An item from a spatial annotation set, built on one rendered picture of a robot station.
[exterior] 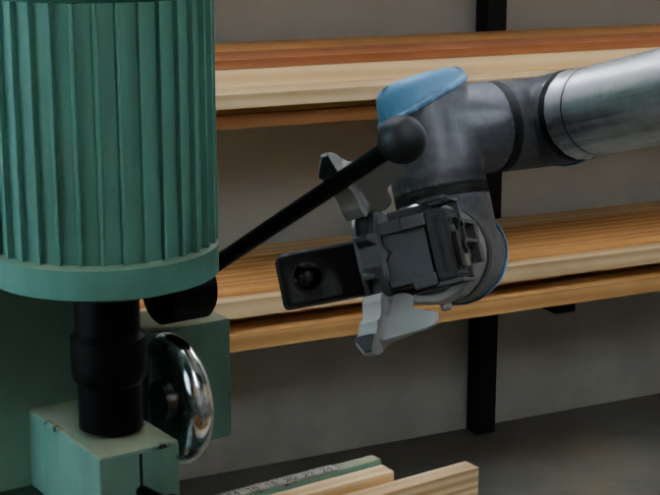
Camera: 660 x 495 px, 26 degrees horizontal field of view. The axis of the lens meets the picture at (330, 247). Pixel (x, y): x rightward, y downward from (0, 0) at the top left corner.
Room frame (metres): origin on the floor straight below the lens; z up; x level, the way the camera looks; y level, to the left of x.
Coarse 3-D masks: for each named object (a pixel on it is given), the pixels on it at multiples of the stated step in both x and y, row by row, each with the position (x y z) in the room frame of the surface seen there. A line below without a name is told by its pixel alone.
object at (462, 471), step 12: (444, 468) 1.28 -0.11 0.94; (456, 468) 1.28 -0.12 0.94; (468, 468) 1.28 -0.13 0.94; (396, 480) 1.25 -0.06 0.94; (408, 480) 1.25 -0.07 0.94; (420, 480) 1.25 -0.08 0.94; (432, 480) 1.25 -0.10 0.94; (444, 480) 1.26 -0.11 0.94; (456, 480) 1.27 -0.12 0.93; (468, 480) 1.28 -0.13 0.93; (360, 492) 1.22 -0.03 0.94; (372, 492) 1.22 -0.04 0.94; (384, 492) 1.22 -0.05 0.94; (396, 492) 1.23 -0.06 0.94; (408, 492) 1.23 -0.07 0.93; (420, 492) 1.24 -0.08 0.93; (432, 492) 1.25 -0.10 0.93; (444, 492) 1.26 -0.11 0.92; (456, 492) 1.27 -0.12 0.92; (468, 492) 1.28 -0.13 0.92
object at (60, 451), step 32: (32, 416) 1.12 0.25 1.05; (64, 416) 1.11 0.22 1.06; (32, 448) 1.12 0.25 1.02; (64, 448) 1.07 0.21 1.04; (96, 448) 1.04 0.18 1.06; (128, 448) 1.04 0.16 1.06; (160, 448) 1.05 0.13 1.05; (32, 480) 1.12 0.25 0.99; (64, 480) 1.07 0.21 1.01; (96, 480) 1.02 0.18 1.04; (128, 480) 1.03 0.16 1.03; (160, 480) 1.04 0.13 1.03
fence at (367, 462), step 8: (368, 456) 1.27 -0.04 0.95; (344, 464) 1.25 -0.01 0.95; (352, 464) 1.25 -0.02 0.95; (360, 464) 1.25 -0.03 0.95; (368, 464) 1.26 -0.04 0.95; (376, 464) 1.26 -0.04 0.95; (328, 472) 1.23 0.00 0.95; (336, 472) 1.24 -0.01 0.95; (344, 472) 1.24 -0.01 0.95; (304, 480) 1.22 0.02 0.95; (312, 480) 1.22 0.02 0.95; (320, 480) 1.23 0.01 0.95; (272, 488) 1.20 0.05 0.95; (280, 488) 1.20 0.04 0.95; (288, 488) 1.21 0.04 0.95
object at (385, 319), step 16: (368, 304) 1.07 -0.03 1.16; (384, 304) 1.08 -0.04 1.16; (400, 304) 1.08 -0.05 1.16; (368, 320) 1.06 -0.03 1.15; (384, 320) 1.06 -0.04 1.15; (400, 320) 1.06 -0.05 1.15; (416, 320) 1.05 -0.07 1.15; (432, 320) 1.04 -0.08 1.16; (368, 336) 1.03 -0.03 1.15; (384, 336) 1.04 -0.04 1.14; (400, 336) 1.04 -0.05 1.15; (368, 352) 1.01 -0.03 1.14
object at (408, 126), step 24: (408, 120) 0.99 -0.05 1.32; (384, 144) 0.99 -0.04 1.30; (408, 144) 0.98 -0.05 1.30; (360, 168) 1.03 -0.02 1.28; (312, 192) 1.08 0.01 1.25; (336, 192) 1.06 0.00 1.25; (288, 216) 1.11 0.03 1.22; (240, 240) 1.17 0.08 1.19; (264, 240) 1.15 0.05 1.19; (192, 288) 1.25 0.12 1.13; (216, 288) 1.26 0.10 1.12; (168, 312) 1.24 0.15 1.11; (192, 312) 1.25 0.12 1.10
